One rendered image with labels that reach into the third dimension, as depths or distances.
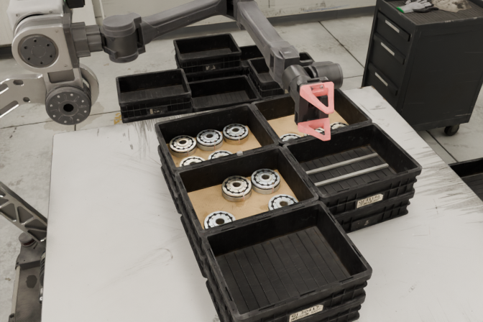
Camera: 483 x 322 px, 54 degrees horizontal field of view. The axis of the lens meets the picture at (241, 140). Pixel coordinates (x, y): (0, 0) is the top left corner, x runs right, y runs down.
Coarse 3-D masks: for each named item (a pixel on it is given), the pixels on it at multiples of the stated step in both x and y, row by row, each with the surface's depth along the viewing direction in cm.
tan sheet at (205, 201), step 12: (192, 192) 166; (204, 192) 166; (216, 192) 166; (252, 192) 166; (276, 192) 166; (288, 192) 166; (204, 204) 161; (216, 204) 161; (228, 204) 161; (240, 204) 161; (252, 204) 161; (264, 204) 161; (204, 216) 157; (240, 216) 157
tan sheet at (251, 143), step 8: (248, 128) 196; (168, 144) 188; (224, 144) 188; (232, 144) 188; (240, 144) 188; (248, 144) 188; (256, 144) 188; (200, 152) 184; (208, 152) 184; (232, 152) 184; (176, 160) 180
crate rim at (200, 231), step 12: (240, 156) 166; (288, 156) 166; (192, 168) 161; (180, 180) 156; (180, 192) 155; (312, 192) 152; (192, 204) 147; (300, 204) 147; (192, 216) 144; (252, 216) 143; (216, 228) 140
